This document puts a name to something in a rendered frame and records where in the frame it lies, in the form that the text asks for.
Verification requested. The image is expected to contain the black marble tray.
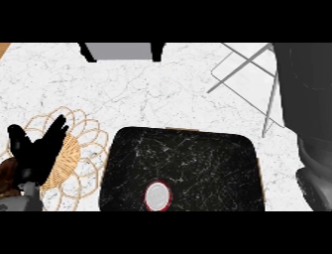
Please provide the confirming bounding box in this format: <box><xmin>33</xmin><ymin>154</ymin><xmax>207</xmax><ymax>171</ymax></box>
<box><xmin>97</xmin><ymin>125</ymin><xmax>266</xmax><ymax>212</ymax></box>

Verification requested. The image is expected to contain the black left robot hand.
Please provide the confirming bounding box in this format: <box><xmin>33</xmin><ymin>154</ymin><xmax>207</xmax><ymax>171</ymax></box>
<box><xmin>6</xmin><ymin>114</ymin><xmax>72</xmax><ymax>188</ymax></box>

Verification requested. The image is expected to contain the grey wire tiered shelf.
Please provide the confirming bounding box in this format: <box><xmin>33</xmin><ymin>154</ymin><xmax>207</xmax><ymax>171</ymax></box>
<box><xmin>207</xmin><ymin>43</ymin><xmax>285</xmax><ymax>139</ymax></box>

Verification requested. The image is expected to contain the grey and black appliance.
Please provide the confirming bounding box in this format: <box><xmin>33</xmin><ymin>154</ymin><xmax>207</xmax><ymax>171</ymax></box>
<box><xmin>77</xmin><ymin>43</ymin><xmax>167</xmax><ymax>64</ymax></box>

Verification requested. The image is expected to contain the dark brown rounded object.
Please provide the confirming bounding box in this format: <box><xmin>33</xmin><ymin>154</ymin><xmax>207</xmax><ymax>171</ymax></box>
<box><xmin>0</xmin><ymin>156</ymin><xmax>22</xmax><ymax>203</ymax></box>

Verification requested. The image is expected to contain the woven wicker placemat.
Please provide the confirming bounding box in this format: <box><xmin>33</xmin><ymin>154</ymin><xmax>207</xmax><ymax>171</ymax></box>
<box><xmin>0</xmin><ymin>105</ymin><xmax>111</xmax><ymax>212</ymax></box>

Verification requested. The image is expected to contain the red rimmed can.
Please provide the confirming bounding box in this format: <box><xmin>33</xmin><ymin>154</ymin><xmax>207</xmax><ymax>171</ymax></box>
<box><xmin>143</xmin><ymin>180</ymin><xmax>174</xmax><ymax>212</ymax></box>

